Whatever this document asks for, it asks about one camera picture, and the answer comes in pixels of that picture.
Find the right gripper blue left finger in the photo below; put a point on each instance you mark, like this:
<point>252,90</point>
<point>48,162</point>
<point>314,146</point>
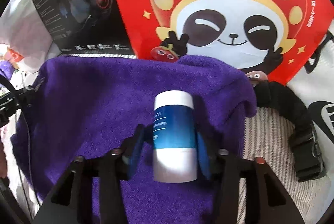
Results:
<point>131,151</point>

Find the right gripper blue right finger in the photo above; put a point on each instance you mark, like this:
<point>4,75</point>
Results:
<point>204,154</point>

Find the white blue cylindrical bottle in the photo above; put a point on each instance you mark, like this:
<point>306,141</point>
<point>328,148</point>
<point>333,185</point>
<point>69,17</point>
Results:
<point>174,141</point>

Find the striped bed cover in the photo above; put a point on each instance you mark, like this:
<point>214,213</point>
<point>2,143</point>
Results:
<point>274,161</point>

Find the purple towel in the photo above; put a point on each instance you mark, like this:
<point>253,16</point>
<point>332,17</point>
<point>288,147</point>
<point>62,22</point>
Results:
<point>104,109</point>

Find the white Nike waist bag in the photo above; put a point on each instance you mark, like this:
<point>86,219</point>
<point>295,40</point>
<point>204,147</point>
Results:
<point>307,102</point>

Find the red panda paper bag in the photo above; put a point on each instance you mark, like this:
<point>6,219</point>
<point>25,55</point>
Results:
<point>276,37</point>

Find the black headset box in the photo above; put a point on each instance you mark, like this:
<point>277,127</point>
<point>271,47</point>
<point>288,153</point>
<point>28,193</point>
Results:
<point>85,27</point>

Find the white Miniso shopping bag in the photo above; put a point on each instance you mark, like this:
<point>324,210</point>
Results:
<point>25,42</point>

